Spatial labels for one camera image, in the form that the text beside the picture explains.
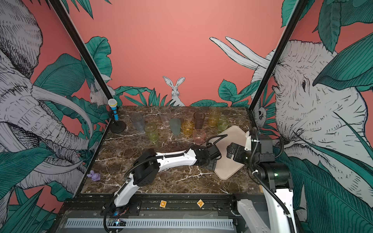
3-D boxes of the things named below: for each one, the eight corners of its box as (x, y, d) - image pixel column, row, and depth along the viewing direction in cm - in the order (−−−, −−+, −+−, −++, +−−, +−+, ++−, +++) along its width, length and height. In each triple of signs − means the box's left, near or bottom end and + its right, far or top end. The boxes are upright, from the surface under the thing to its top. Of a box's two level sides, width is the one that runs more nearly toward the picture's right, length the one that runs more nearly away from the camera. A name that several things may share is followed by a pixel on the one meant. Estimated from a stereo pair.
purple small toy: (93, 181, 85) (86, 176, 78) (96, 174, 87) (89, 170, 81) (99, 181, 85) (92, 176, 79) (102, 174, 87) (95, 170, 81)
